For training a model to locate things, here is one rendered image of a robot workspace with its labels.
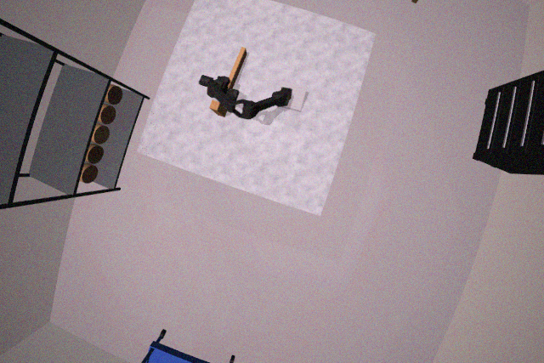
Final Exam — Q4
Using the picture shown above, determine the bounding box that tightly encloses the light brown wooden board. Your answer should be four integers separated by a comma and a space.
227, 47, 247, 89

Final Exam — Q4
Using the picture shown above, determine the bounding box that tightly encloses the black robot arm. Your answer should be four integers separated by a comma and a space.
199, 75, 292, 119

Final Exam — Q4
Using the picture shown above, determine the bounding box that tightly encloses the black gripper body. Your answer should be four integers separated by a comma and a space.
222, 84, 239, 100

